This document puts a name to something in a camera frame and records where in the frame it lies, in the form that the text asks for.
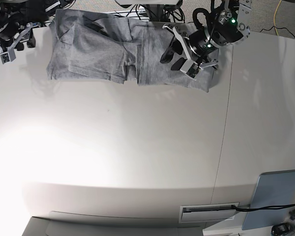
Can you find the black device with blue light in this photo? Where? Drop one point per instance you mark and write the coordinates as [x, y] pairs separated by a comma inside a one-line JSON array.
[[283, 229]]

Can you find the grey T-shirt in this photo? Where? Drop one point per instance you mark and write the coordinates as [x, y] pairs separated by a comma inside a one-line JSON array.
[[91, 45]]

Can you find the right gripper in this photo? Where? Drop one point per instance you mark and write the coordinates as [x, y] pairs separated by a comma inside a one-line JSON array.
[[13, 33]]

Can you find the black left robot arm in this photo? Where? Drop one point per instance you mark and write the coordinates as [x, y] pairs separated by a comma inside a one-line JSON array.
[[224, 24]]

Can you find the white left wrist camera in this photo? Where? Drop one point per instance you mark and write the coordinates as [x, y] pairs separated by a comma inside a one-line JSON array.
[[7, 56]]

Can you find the blue grey tablet board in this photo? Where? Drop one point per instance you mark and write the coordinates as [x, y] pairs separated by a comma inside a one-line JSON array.
[[273, 189]]

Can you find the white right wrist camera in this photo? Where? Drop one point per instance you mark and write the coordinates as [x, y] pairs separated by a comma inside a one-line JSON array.
[[190, 69]]

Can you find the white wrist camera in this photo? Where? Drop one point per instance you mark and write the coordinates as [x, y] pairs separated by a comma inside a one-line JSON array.
[[190, 69], [7, 56]]

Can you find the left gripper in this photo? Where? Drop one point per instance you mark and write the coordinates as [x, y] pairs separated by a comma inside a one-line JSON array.
[[192, 47]]

